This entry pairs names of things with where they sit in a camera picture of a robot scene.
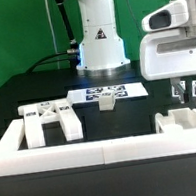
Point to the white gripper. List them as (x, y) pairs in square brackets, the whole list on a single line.
[(168, 50)]

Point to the white chair seat part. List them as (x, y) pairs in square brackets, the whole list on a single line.
[(176, 120)]

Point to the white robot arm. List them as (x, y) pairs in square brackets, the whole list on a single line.
[(102, 50)]

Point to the left small tag cube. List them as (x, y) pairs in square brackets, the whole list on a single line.
[(185, 86)]

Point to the white marker sheet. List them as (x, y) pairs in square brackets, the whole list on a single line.
[(121, 91)]

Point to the white U-shaped fence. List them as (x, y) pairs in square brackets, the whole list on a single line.
[(14, 161)]

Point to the white chair back frame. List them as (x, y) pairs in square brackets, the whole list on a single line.
[(42, 113)]

